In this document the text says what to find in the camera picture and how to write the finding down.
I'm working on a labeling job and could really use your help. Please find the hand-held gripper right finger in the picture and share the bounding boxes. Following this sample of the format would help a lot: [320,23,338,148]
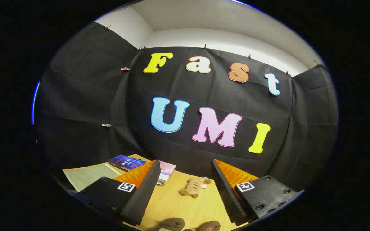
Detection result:
[211,159,305,226]

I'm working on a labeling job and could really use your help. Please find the pink cover book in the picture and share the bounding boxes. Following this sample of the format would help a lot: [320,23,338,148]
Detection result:
[159,160,176,176]

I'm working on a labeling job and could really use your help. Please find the cream fabric storage box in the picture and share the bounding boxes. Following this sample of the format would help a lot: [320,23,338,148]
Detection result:
[62,163,122,192]

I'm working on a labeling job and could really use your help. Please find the brown fuzzy moccasin shoe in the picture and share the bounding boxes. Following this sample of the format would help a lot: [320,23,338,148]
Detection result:
[198,221,221,231]
[155,218,185,231]

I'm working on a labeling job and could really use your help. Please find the tan plush toy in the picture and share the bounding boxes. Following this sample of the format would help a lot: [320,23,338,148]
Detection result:
[179,178,212,198]

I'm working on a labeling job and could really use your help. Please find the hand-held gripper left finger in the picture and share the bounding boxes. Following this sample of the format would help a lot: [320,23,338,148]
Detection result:
[74,159,162,226]

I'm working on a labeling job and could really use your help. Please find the blue cover book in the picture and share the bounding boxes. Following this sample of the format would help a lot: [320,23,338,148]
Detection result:
[108,155,147,172]

